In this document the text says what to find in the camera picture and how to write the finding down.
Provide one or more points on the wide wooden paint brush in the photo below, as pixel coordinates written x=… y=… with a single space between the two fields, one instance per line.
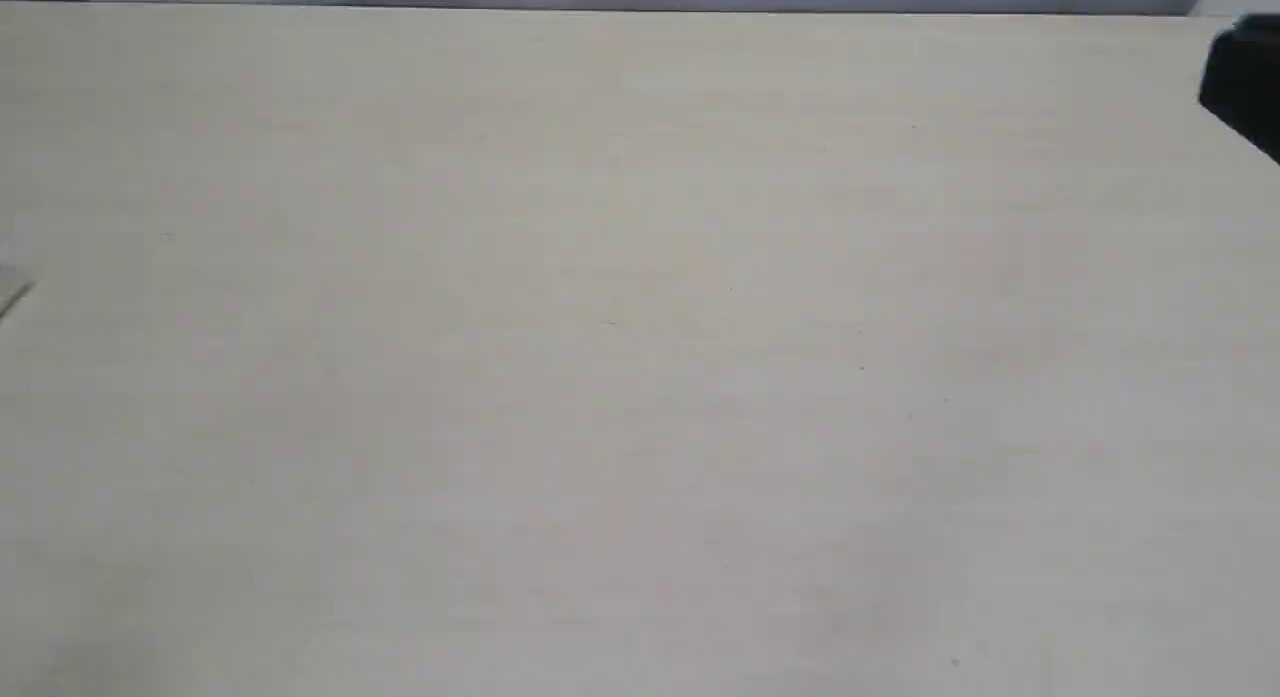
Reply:
x=15 y=283

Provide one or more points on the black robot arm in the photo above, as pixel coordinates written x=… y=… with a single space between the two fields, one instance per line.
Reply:
x=1240 y=82

